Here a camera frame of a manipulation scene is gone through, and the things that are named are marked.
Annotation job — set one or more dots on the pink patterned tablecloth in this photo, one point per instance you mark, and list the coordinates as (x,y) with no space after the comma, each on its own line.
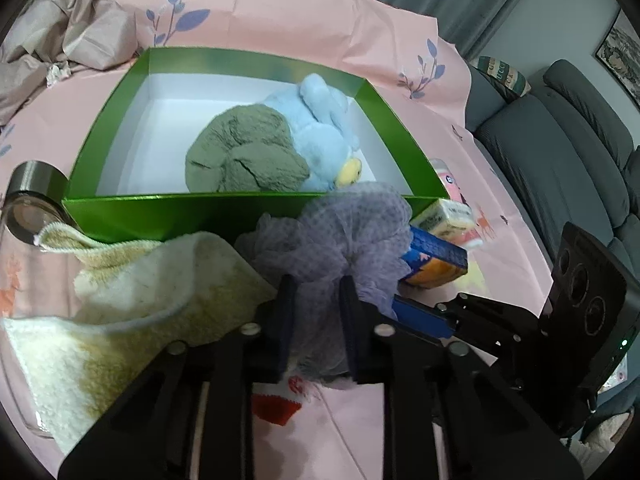
(336,435)

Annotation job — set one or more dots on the blue orange small carton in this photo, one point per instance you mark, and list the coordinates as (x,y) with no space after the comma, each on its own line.
(433,262)

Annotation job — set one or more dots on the red and white sock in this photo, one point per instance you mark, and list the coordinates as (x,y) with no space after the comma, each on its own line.
(278,403)

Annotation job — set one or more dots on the person lying on sofa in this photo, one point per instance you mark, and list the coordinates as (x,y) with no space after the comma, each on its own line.
(609,433)

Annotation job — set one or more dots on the purple mesh bath pouf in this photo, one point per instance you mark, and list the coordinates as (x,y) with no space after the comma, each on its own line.
(361,231)

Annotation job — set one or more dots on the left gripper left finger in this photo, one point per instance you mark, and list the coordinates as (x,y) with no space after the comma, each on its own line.
(188,414)

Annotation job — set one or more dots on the blue plush toy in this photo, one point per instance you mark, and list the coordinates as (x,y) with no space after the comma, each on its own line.
(317,117)

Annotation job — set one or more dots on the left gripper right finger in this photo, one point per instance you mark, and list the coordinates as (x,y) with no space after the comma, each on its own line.
(447,413)

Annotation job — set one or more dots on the pink white small package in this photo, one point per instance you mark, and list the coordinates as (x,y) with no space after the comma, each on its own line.
(471,239)

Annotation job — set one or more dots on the framed landscape painting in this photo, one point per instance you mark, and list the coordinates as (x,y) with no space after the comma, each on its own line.
(619,52)

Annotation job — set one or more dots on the green fuzzy cloth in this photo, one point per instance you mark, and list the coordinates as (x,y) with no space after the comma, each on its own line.
(247,148)

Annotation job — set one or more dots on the cream tissue pack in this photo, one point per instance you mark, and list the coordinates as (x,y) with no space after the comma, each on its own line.
(445,219)

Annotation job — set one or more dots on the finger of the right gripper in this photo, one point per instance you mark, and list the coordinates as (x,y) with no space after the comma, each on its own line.
(420,318)

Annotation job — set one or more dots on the clear glass bottle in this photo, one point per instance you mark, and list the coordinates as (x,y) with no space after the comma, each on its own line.
(34,282)

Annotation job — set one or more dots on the crumpled beige cloth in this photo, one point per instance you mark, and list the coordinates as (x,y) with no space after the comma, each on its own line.
(59,35)

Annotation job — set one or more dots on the grey blue sofa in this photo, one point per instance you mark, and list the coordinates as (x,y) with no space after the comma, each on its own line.
(561,153)

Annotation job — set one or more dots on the striped throw pillow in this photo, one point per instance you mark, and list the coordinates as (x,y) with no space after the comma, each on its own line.
(511,83)

